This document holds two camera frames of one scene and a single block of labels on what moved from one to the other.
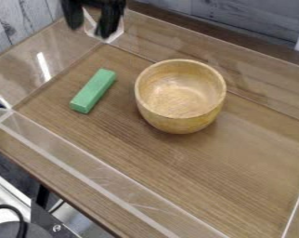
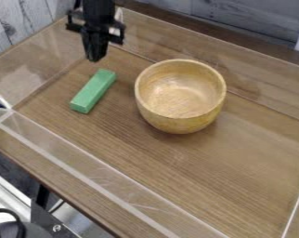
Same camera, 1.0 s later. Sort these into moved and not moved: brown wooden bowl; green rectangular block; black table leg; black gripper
Moved: black gripper
Not moved: black table leg; green rectangular block; brown wooden bowl
